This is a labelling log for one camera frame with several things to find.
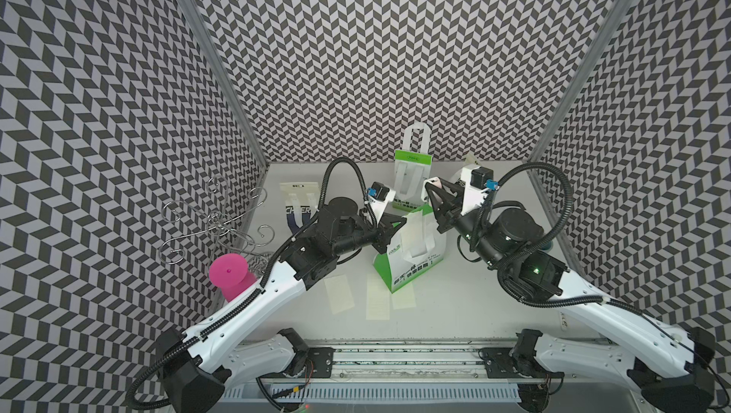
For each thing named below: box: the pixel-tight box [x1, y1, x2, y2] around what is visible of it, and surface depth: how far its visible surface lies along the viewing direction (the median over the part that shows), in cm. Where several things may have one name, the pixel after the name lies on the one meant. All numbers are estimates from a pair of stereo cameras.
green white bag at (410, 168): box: [392, 121, 434, 213], surface depth 88 cm
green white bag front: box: [373, 203, 446, 295], surface depth 74 cm
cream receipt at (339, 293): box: [323, 274, 356, 315], surface depth 87 cm
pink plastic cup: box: [208, 253, 258, 303], surface depth 60 cm
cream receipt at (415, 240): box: [400, 209, 435, 258], surface depth 69 cm
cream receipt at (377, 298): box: [365, 273, 391, 321], surface depth 85 cm
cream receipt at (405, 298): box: [392, 283, 417, 310], surface depth 85 cm
